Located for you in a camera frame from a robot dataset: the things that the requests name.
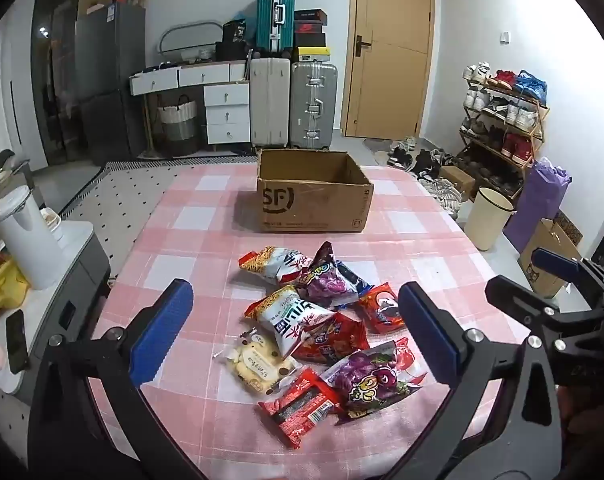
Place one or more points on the black shoe box red logo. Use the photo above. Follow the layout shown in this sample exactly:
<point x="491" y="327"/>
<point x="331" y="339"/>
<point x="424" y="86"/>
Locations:
<point x="310" y="28"/>

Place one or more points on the yellow black shoe box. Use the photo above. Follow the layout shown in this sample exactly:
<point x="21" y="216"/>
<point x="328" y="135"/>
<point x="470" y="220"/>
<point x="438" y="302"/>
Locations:
<point x="313" y="55"/>

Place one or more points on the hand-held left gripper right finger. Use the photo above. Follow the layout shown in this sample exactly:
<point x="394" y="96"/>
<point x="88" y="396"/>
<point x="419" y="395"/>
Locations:
<point x="427" y="332"/>

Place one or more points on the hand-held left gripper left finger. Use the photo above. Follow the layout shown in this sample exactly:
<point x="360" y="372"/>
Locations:
<point x="164" y="325"/>

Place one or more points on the cream waste bin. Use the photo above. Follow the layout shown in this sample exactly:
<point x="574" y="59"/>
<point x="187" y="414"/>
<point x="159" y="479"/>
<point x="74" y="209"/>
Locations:
<point x="487" y="220"/>

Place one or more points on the white light switch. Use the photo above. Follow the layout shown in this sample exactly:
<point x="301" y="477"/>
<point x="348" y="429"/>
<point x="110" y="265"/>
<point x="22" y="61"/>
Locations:
<point x="504" y="37"/>

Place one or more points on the black phone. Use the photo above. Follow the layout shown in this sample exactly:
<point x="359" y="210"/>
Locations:
<point x="16" y="342"/>

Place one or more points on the teal suitcase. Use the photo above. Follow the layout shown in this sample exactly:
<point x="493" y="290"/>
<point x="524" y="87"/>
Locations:
<point x="269" y="15"/>

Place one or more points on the blue cookie packet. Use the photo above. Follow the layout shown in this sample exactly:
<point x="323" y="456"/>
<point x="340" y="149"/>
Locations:
<point x="354" y="280"/>

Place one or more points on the red black snack packet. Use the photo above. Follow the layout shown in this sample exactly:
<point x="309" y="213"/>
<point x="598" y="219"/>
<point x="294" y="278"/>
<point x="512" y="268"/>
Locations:
<point x="299" y="405"/>

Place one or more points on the pink checked tablecloth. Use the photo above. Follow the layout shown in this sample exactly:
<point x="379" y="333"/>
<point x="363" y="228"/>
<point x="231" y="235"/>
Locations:
<point x="422" y="255"/>

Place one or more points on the white red noodle snack packet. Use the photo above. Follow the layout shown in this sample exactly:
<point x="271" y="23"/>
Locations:
<point x="287" y="317"/>
<point x="274" y="262"/>

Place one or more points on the dark glass cabinet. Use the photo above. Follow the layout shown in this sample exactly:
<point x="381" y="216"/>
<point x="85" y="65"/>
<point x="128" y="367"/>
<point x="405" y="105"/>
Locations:
<point x="56" y="85"/>

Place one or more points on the yellow plastic bag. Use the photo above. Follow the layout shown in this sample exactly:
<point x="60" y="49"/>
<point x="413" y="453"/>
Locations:
<point x="1" y="285"/>

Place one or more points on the brown cat print bag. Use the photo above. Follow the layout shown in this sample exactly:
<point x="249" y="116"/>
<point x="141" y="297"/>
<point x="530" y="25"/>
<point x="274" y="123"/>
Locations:
<point x="547" y="245"/>

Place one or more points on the white kettle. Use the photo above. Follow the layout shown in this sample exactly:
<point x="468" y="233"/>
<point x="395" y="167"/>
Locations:
<point x="24" y="245"/>

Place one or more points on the pile of loose shoes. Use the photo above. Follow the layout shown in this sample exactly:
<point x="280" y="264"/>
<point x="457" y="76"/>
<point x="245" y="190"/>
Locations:
<point x="432" y="170"/>

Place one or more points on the white dresser with drawers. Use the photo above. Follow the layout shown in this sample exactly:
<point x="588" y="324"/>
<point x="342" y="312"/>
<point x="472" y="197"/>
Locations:
<point x="226" y="110"/>

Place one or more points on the red cookie packet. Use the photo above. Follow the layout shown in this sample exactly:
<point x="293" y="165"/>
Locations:
<point x="382" y="310"/>

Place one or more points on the white cup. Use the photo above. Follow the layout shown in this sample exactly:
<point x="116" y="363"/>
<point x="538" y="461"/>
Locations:
<point x="51" y="222"/>

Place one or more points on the purple bag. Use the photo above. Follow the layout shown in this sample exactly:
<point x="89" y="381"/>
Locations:
<point x="537" y="205"/>

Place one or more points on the white suitcase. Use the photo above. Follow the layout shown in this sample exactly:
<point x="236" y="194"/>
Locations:
<point x="269" y="105"/>

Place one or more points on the grey refrigerator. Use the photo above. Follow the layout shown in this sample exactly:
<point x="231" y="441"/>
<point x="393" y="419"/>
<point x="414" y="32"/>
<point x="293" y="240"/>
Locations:
<point x="109" y="85"/>

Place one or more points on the wooden door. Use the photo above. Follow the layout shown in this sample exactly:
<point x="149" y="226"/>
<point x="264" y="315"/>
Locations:
<point x="387" y="85"/>

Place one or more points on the arched grey mirror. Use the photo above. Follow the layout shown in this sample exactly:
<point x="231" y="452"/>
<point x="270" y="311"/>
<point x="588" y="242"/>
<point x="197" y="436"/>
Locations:
<point x="169" y="35"/>

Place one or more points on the red chip packet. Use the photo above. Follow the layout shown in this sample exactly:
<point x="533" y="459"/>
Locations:
<point x="332" y="340"/>

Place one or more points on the wooden shoe rack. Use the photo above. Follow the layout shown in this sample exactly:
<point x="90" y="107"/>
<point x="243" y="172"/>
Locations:
<point x="534" y="135"/>

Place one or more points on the purple candy packet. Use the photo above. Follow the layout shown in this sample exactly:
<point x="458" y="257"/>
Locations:
<point x="327" y="280"/>
<point x="372" y="377"/>

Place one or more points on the small brown cardboard box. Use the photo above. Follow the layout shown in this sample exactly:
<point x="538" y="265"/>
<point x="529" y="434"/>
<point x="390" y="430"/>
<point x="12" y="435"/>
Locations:
<point x="457" y="180"/>

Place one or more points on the rows of assorted sneakers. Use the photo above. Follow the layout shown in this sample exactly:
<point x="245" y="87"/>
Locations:
<point x="517" y="110"/>

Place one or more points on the black storage box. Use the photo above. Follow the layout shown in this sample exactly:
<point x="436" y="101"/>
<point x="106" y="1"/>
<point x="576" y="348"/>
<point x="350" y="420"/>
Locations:
<point x="231" y="51"/>

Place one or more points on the black printed bag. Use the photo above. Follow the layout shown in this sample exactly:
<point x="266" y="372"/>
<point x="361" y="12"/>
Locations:
<point x="234" y="31"/>

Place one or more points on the grey side cabinet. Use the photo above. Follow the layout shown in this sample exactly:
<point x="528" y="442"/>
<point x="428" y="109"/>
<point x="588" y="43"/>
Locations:
<point x="81" y="270"/>

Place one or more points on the white sheer curtain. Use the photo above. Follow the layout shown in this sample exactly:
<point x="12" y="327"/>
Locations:
<point x="6" y="85"/>

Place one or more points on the black shoe box red stripe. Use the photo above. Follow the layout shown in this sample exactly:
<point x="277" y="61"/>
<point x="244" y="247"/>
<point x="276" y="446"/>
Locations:
<point x="311" y="15"/>

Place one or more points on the plain black shoe box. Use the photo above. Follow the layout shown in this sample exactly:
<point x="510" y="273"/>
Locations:
<point x="310" y="41"/>

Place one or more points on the woven laundry basket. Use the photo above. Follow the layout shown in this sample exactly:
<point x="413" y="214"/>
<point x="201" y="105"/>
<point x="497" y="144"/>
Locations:
<point x="177" y="130"/>

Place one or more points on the silver suitcase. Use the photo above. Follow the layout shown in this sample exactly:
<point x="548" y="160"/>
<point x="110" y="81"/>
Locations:
<point x="312" y="95"/>

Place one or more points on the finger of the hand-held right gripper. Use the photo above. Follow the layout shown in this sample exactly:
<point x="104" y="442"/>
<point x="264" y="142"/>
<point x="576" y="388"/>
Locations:
<point x="557" y="265"/>
<point x="512" y="297"/>

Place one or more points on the cream biscuit packet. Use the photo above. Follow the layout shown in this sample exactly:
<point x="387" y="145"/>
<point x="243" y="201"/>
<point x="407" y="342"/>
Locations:
<point x="254" y="365"/>

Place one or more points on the dark cloth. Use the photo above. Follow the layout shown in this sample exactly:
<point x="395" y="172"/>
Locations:
<point x="1" y="165"/>

